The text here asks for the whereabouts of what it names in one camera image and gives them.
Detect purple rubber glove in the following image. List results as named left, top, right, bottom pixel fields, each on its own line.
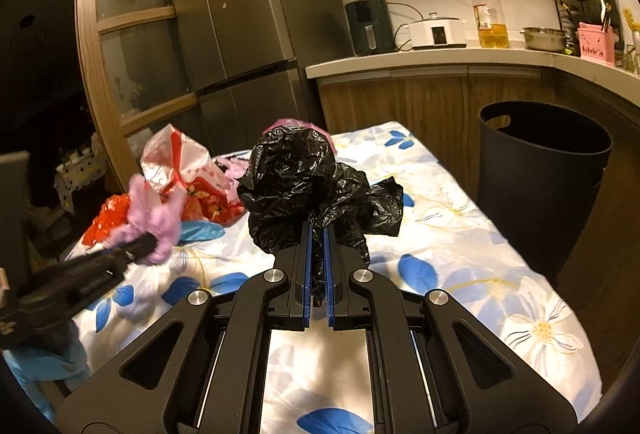
left=102, top=174, right=186, bottom=266

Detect red white plastic bag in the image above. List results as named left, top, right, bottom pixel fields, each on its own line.
left=140, top=124, right=248, bottom=226

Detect large black trash bag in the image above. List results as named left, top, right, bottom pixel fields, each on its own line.
left=238, top=128, right=404, bottom=260

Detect blue rubber glove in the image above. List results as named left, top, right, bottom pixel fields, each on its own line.
left=179, top=220, right=226, bottom=244

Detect black round trash bin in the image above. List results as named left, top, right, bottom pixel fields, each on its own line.
left=477, top=100, right=613, bottom=280

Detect white kitchen countertop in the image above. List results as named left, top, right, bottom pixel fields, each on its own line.
left=306, top=48, right=639, bottom=106

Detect crumpled red plastic bag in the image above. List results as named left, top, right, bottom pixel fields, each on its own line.
left=81, top=194, right=130, bottom=246

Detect floral white blue tablecloth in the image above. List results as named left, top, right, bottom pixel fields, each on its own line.
left=75, top=122, right=602, bottom=433

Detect polka dot covered table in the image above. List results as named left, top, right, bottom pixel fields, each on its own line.
left=54, top=133, right=108, bottom=214

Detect wooden glass sliding door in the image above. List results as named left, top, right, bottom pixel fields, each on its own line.
left=75, top=0, right=208, bottom=187

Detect pink plastic bag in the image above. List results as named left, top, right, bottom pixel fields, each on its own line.
left=262, top=118, right=337, bottom=154

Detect wooden lower cabinets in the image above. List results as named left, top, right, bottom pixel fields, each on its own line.
left=316, top=66, right=640, bottom=235

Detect grey steel refrigerator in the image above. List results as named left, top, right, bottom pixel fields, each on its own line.
left=174, top=0, right=352, bottom=154

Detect white rice cooker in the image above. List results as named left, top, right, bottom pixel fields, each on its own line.
left=408, top=12, right=466, bottom=50

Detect black air fryer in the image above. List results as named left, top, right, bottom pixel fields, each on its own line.
left=345, top=0, right=395, bottom=56

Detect cooking oil bottle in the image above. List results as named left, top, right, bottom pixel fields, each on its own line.
left=472, top=0, right=510, bottom=50

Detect steel pot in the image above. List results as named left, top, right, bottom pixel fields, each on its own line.
left=521, top=27, right=567, bottom=54

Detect pink utensil holder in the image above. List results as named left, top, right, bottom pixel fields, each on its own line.
left=577, top=22, right=615, bottom=66

